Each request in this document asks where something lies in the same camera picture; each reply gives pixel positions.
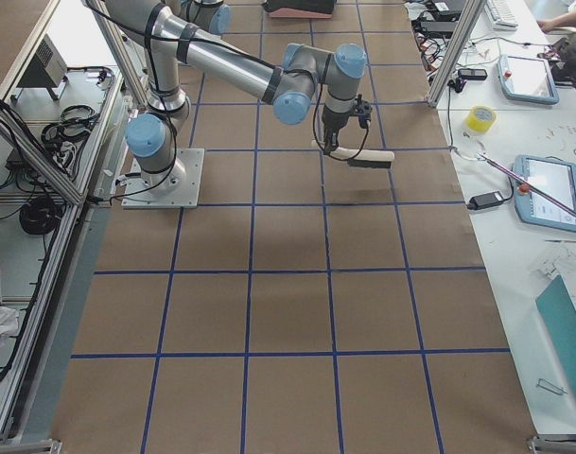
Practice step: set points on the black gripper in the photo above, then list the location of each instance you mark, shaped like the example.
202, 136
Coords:
334, 121

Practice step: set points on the beige hand brush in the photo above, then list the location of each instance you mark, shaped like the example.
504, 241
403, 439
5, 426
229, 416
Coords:
365, 158

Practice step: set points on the person hand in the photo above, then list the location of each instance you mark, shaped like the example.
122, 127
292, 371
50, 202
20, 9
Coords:
549, 27

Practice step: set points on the pink metal rod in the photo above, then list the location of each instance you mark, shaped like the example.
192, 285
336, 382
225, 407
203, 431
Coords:
483, 156

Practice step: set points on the small black device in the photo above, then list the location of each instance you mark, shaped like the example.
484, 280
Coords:
473, 74

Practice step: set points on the yellow tape roll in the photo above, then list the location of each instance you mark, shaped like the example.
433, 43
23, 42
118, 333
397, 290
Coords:
480, 119

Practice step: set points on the black power adapter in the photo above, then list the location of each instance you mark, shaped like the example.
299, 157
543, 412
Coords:
485, 201

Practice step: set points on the far blue teach pendant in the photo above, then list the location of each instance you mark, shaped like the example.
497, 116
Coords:
526, 80

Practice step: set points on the blue teach pendant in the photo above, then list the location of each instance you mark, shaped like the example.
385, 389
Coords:
554, 177
526, 80

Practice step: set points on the white keyboard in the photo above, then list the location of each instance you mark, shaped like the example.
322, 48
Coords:
500, 15

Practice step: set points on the near blue teach pendant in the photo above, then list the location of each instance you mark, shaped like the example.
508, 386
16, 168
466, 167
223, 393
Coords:
554, 177

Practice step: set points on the teal folder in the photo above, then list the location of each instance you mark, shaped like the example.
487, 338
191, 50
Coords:
558, 311

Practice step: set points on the grey control box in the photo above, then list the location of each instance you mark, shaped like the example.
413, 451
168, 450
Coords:
46, 70

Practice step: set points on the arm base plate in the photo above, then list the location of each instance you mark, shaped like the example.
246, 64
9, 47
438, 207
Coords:
180, 189

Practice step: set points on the aluminium frame post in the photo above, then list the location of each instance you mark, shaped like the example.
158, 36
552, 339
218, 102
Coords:
469, 17

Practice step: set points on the aluminium frame rail left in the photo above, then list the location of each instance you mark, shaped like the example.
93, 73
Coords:
19, 139

